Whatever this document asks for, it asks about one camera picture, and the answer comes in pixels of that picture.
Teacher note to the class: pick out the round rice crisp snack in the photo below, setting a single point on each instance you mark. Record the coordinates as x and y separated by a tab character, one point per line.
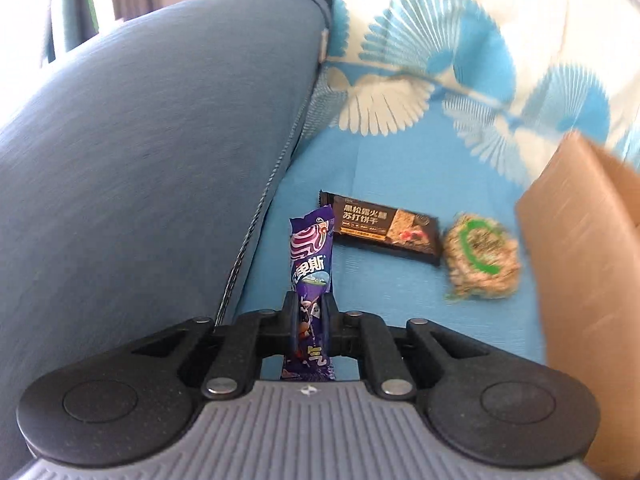
480	255

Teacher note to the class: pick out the purple snack packet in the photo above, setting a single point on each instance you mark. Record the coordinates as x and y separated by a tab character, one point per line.
312	255

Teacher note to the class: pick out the blue sofa armrest cushion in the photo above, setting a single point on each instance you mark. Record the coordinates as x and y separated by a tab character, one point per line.
150	135

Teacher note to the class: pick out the brown cardboard box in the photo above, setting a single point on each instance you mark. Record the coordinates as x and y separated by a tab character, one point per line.
585	270

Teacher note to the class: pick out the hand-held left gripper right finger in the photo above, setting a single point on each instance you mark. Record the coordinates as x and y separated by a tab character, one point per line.
326	325

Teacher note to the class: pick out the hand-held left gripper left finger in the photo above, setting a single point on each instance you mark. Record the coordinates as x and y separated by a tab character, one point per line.
290	325

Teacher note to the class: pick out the black cracker packet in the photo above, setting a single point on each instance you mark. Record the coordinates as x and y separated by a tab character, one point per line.
385	225

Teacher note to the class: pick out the blue fan print cloth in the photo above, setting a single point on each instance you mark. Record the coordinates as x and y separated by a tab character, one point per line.
400	160

